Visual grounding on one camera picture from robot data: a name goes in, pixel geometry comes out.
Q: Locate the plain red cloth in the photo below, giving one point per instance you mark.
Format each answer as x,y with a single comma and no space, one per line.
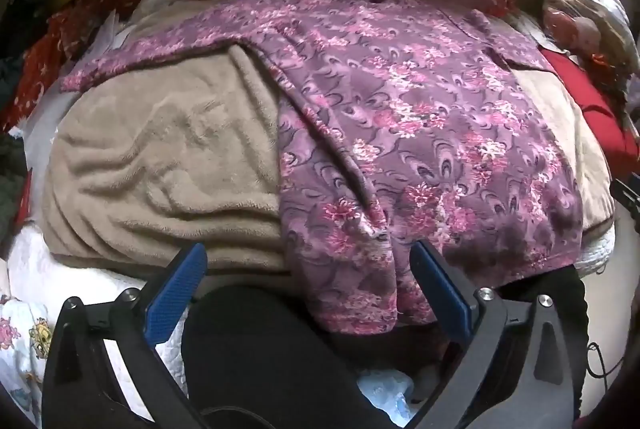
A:
595,109

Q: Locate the light blue plastic bag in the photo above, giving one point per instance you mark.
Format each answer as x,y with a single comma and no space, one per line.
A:
382,396

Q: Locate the purple floral garment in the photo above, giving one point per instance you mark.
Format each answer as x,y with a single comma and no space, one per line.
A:
400,134

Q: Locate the beige fleece blanket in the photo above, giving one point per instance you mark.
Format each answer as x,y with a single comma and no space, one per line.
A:
150,159

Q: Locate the cartoon printed white cloth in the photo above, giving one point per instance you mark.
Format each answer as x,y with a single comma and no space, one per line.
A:
20,349

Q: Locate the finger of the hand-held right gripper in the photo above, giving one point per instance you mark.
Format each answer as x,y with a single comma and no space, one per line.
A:
627,196

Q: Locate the person's black pants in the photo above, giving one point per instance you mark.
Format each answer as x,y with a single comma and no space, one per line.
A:
260,349

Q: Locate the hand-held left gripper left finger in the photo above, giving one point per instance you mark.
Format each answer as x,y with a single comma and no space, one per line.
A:
175,296

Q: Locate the white quilted bedding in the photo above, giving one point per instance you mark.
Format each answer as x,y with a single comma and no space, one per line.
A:
40,269

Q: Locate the clear plastic wrapped bundle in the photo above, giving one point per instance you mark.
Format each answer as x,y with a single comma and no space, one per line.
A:
575,19

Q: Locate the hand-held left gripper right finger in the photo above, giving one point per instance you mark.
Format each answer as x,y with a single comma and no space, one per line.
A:
445,296

